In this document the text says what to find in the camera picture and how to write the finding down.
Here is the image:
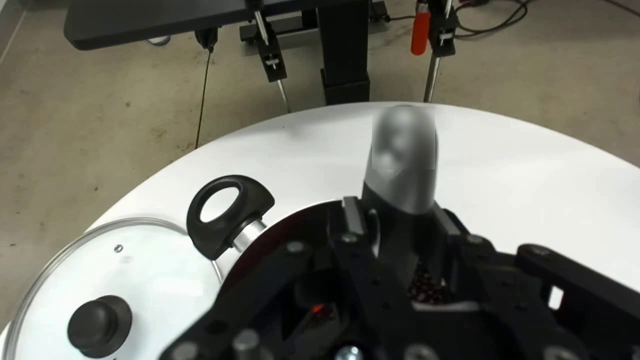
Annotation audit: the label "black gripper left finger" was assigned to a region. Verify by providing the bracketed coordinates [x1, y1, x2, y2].
[159, 195, 416, 360]

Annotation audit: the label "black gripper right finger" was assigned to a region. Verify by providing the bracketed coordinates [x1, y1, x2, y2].
[406, 201, 640, 360]

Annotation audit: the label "dark beans in pot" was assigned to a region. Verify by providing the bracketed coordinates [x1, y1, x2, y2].
[408, 265, 450, 306]

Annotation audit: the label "black cooking pot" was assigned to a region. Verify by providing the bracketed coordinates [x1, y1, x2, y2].
[184, 173, 470, 360]

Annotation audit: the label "glass lid with black knob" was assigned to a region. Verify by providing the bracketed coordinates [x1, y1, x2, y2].
[0, 217, 224, 360]

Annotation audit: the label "orange black bar clamp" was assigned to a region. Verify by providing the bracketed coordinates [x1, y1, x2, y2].
[410, 0, 460, 104]
[244, 0, 295, 114]

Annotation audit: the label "white sneaker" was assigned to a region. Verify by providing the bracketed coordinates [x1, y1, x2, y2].
[144, 32, 175, 48]

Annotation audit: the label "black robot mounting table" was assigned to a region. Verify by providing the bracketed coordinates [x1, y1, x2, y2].
[63, 0, 376, 106]

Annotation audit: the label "thin hanging black cable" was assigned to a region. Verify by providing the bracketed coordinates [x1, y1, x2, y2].
[193, 27, 222, 150]

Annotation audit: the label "black floor cable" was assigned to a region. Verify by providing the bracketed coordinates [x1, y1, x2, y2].
[454, 0, 536, 41]

